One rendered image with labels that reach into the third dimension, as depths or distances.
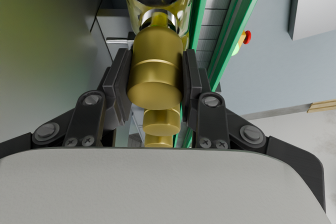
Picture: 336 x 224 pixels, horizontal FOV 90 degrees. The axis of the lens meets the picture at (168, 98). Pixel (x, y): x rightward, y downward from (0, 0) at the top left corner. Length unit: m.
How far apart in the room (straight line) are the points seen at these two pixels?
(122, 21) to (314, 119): 3.28
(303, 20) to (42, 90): 0.61
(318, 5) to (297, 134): 2.83
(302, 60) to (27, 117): 0.84
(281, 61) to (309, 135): 2.62
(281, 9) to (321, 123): 2.93
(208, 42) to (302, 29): 0.30
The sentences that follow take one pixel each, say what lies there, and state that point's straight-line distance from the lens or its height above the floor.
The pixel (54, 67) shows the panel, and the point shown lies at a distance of 0.23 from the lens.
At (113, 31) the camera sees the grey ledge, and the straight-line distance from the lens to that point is 0.44.
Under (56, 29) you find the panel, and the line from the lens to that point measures 0.24.
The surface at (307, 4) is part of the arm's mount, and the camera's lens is 0.60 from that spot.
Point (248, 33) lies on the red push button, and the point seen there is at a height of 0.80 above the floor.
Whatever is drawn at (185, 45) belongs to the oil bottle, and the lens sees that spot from 0.18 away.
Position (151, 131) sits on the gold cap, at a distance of 0.15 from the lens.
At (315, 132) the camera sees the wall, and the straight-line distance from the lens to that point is 3.38.
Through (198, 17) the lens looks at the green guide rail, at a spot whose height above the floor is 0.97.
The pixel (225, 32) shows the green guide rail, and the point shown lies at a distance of 0.40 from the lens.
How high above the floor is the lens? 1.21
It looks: 31 degrees down
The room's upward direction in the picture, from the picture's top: 179 degrees counter-clockwise
